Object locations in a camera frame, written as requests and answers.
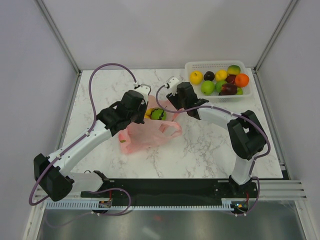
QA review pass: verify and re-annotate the yellow fake lemon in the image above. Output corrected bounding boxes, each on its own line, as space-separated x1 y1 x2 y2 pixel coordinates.
215 69 228 82

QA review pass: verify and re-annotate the pink plastic bag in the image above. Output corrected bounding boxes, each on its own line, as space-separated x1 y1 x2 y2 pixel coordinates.
118 95 183 154

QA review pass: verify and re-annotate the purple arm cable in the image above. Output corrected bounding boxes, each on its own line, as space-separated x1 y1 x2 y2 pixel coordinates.
28 62 141 206
155 84 272 181

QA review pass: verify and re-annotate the small green fake fruit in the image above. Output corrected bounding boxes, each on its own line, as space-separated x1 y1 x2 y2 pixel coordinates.
236 87 243 95

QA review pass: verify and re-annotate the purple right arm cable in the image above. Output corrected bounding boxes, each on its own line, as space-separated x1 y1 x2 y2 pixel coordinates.
155 84 272 181

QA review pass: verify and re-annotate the left aluminium frame post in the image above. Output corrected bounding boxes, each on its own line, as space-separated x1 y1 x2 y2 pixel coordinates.
34 0 81 76

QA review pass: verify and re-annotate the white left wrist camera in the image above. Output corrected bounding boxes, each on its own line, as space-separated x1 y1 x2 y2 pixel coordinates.
134 83 152 97

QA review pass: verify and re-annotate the yellow fake apple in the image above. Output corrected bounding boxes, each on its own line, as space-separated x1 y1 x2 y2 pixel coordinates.
189 71 203 85

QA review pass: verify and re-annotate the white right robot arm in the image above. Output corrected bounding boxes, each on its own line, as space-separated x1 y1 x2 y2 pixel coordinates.
164 77 270 197

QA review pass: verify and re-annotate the dark purple fake fruit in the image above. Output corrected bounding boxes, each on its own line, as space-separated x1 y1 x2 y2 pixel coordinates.
203 71 215 81

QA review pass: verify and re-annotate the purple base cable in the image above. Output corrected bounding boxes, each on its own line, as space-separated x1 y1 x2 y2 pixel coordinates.
231 176 261 218
44 188 133 229

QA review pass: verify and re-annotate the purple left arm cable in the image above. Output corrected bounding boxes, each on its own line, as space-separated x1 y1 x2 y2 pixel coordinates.
28 62 141 206

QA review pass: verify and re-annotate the orange fake orange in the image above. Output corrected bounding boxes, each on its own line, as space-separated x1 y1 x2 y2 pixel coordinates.
234 73 250 88

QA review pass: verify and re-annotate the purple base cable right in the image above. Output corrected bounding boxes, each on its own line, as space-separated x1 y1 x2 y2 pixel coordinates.
231 176 261 218

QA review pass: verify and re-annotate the green fake lime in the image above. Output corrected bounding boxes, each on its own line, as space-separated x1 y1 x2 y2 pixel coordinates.
215 80 227 93

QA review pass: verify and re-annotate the dark red fake apple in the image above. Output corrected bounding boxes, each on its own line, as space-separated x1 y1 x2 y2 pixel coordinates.
219 83 238 96

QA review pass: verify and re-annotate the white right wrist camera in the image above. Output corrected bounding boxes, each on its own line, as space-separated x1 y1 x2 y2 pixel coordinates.
165 76 180 89

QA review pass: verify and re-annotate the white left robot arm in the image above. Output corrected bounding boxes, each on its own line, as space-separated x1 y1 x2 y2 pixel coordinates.
33 86 149 202

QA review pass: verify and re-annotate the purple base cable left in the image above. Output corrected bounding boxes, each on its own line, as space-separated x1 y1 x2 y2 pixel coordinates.
44 188 133 229

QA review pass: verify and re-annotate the aluminium frame post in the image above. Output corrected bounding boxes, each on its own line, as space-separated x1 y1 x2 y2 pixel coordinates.
253 0 300 73
34 0 81 76

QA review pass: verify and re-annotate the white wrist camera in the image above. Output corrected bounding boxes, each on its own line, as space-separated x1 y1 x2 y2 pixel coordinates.
134 83 152 97
165 76 180 89

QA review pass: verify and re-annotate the green fake apple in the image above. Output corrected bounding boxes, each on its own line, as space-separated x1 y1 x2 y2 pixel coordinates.
200 80 215 96

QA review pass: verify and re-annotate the yellow fake fruit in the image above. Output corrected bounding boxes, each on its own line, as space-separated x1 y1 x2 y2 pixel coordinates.
144 108 153 119

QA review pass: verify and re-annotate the yellow green fake mango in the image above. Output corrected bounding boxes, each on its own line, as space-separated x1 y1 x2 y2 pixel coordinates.
227 64 241 76

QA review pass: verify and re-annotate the right aluminium frame post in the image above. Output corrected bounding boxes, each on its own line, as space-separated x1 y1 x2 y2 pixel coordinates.
253 0 300 73

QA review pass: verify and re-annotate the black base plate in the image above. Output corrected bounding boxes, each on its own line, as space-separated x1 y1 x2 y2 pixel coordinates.
80 178 258 206

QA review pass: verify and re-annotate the white plastic basket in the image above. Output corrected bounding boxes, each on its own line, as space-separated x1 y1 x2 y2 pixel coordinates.
185 60 253 102

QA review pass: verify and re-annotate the white cable duct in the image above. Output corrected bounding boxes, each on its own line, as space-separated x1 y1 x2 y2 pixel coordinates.
45 199 234 211

